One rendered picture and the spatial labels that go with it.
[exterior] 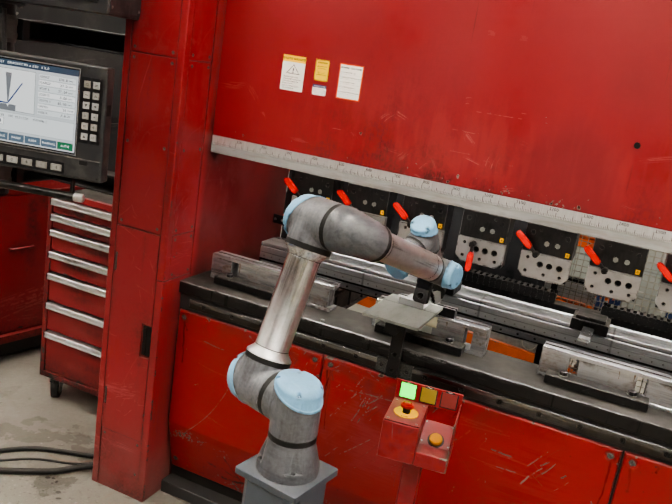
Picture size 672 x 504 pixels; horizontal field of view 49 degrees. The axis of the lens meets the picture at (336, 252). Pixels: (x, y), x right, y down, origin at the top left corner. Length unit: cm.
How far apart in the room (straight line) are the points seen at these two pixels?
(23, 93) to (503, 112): 148
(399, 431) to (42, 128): 144
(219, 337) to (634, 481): 143
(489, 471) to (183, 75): 160
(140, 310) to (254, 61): 97
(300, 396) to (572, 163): 109
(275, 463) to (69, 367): 198
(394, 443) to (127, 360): 113
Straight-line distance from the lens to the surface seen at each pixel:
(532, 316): 267
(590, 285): 234
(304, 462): 179
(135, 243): 272
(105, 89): 243
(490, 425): 241
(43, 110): 253
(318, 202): 178
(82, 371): 358
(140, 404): 289
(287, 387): 172
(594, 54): 229
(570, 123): 229
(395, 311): 234
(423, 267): 192
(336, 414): 258
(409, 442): 217
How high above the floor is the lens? 173
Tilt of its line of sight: 14 degrees down
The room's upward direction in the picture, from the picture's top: 9 degrees clockwise
